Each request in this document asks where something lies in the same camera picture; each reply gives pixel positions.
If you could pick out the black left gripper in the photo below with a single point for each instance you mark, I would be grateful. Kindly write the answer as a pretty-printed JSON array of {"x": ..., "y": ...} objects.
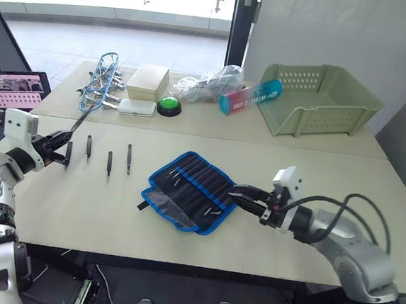
[{"x": 43, "y": 148}]

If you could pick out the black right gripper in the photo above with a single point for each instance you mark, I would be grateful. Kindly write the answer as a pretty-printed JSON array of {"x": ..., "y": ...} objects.
[{"x": 274, "y": 209}]

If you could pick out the blue and black tool roll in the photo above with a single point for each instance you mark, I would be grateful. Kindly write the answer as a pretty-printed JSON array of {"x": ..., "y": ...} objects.
[{"x": 200, "y": 187}]

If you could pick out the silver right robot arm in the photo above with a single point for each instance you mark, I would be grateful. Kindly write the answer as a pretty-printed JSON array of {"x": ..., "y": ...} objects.
[{"x": 357, "y": 254}]

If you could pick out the tweezers with bent clear cap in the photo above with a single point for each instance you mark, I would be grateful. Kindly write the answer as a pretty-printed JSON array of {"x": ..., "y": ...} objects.
[{"x": 178, "y": 184}]

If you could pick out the black laptop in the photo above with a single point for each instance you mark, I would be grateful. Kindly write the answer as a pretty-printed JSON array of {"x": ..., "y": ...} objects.
[{"x": 12, "y": 92}]

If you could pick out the white flat plastic case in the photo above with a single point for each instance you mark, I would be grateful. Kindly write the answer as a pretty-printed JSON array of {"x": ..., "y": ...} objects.
[{"x": 137, "y": 107}]

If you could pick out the teal and pink tube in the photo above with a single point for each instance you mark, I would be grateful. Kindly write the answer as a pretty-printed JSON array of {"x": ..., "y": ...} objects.
[{"x": 250, "y": 97}]

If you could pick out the beige cardboard box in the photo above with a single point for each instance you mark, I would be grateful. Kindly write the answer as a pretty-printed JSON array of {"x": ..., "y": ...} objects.
[{"x": 146, "y": 83}]

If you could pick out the pale green plastic crate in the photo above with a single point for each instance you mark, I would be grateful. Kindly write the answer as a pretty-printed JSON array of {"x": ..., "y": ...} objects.
[{"x": 316, "y": 112}]

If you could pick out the green button black base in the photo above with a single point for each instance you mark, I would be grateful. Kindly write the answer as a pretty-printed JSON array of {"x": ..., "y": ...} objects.
[{"x": 169, "y": 104}]

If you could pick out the clear crumpled plastic bag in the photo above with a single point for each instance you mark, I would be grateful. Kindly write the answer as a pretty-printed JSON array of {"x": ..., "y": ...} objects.
[{"x": 209, "y": 85}]

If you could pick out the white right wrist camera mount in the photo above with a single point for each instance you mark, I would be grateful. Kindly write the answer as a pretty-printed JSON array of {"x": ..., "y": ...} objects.
[{"x": 287, "y": 179}]

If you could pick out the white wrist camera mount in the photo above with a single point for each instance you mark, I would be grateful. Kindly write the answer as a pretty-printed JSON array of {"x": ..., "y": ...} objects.
[
  {"x": 16, "y": 128},
  {"x": 287, "y": 179}
]

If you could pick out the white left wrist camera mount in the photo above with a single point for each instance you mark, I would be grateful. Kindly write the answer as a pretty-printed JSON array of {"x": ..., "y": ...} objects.
[{"x": 16, "y": 128}]

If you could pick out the dark slanted window frame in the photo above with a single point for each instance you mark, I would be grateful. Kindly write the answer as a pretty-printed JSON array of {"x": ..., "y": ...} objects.
[{"x": 2, "y": 42}]

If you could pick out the black door frame pillar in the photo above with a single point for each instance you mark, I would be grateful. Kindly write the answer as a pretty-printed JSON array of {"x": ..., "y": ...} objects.
[{"x": 240, "y": 27}]

